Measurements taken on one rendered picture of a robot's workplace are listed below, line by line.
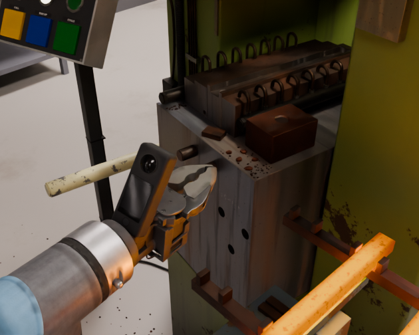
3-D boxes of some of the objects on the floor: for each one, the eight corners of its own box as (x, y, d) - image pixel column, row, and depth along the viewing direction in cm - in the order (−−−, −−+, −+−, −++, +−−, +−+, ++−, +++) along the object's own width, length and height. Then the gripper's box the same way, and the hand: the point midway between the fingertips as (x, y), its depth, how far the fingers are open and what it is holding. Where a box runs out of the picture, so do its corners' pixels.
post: (111, 270, 199) (66, -6, 136) (107, 264, 202) (61, -9, 139) (120, 266, 201) (80, -9, 138) (116, 260, 204) (74, -12, 141)
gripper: (88, 256, 69) (187, 185, 83) (136, 293, 65) (231, 212, 79) (86, 211, 63) (192, 143, 78) (138, 248, 59) (240, 169, 74)
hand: (209, 167), depth 76 cm, fingers closed
